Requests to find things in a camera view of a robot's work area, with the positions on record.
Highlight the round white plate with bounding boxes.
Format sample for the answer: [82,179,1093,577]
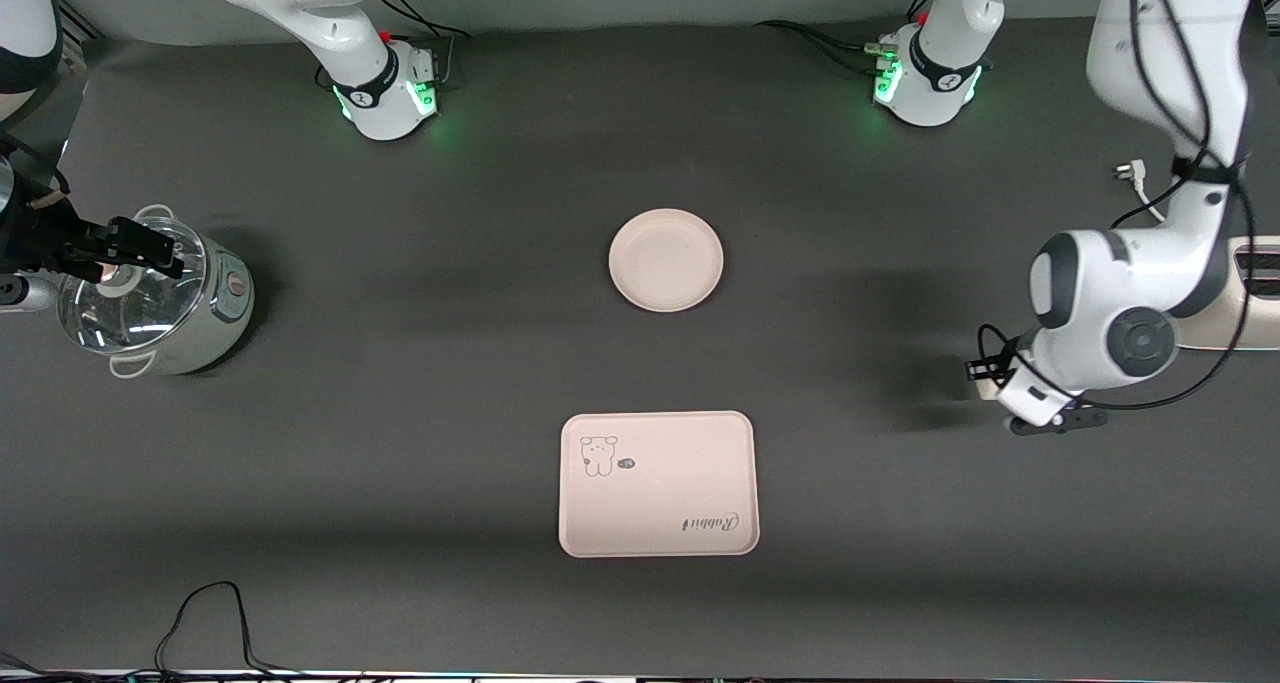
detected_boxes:
[608,208,725,314]

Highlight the white tray with rabbit print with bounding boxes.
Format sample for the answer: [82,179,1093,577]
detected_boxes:
[558,410,761,560]

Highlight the glass cooker lid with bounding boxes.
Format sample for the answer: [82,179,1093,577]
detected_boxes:
[58,215,208,354]

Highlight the pale green electric cooker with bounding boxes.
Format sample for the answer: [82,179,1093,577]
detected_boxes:
[58,205,255,378]

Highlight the white toaster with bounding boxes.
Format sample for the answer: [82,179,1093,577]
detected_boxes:
[1172,231,1280,352]

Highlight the white toaster power cable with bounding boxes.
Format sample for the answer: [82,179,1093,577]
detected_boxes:
[1113,161,1171,226]

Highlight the looped black cable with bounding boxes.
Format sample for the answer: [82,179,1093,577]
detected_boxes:
[150,580,331,681]

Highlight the black right arm base cable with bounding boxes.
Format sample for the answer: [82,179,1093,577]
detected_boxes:
[375,0,471,90]

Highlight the black arm base cable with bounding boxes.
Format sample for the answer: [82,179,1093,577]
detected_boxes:
[375,0,471,90]
[755,18,898,76]

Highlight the black left arm base cable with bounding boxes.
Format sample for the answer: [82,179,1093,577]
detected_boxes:
[755,18,898,76]

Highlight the black cable along table edge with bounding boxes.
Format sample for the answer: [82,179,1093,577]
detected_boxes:
[0,651,153,683]

